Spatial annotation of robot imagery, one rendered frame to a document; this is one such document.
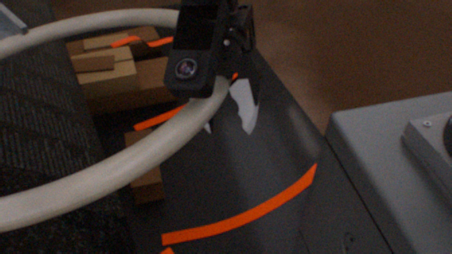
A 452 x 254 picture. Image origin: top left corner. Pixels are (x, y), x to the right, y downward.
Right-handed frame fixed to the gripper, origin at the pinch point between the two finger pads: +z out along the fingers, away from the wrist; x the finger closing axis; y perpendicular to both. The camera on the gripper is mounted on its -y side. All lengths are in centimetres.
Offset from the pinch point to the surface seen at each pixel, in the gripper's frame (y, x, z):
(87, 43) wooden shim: 137, 121, 52
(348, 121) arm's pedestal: 21.4, -16.1, 14.8
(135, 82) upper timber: 105, 78, 59
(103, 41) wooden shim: 141, 113, 53
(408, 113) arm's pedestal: 26.1, -27.0, 16.2
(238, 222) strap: 52, 21, 90
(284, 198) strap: 67, 4, 91
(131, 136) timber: 75, 70, 67
